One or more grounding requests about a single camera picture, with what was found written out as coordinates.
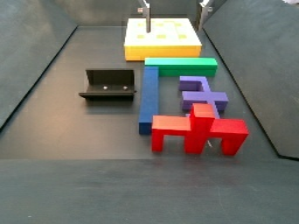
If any red cross block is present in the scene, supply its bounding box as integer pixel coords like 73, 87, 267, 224
152, 103, 248, 156

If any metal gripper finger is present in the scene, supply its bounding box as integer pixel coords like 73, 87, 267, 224
198, 0, 213, 29
137, 0, 150, 33

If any yellow slotted board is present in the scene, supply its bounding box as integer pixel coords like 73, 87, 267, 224
124, 18, 201, 61

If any black angle bracket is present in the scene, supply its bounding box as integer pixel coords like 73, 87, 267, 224
78, 68, 136, 101

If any purple cross block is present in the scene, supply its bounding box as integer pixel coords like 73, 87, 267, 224
178, 76, 229, 117

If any green long block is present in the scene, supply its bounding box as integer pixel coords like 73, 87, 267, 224
144, 57, 218, 77

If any blue long block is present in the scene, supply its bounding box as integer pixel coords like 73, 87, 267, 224
137, 66, 158, 135

